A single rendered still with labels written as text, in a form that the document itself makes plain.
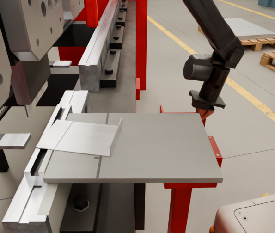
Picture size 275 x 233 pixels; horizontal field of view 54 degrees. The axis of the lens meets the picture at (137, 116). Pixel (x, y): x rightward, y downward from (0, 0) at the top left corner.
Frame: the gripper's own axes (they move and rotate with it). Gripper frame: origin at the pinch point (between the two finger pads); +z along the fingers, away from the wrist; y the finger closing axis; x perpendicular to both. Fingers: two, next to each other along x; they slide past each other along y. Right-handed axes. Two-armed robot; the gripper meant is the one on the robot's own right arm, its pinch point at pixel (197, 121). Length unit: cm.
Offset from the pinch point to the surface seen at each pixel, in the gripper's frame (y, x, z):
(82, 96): 36.5, 12.0, -8.4
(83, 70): 38.3, -8.9, -5.8
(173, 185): 6.0, 15.0, 14.5
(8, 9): 43, 44, -34
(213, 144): -3.7, 8.8, 1.5
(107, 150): 30.0, 36.9, -13.5
